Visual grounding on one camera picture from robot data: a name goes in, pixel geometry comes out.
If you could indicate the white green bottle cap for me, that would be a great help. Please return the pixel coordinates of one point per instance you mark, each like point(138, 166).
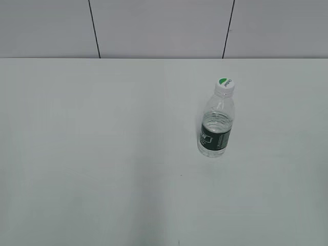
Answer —
point(225, 86)

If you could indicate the clear plastic water bottle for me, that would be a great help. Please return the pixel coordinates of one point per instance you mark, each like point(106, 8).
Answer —
point(216, 125)

